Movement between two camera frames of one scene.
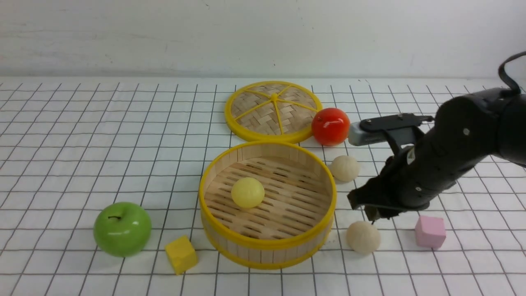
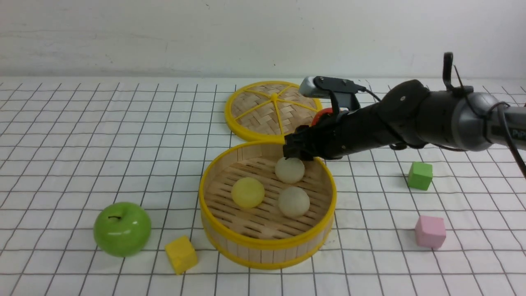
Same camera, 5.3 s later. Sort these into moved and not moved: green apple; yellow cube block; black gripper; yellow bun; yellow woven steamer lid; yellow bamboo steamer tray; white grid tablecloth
Moved: black gripper
Not moved: yellow bamboo steamer tray; white grid tablecloth; yellow cube block; green apple; yellow bun; yellow woven steamer lid
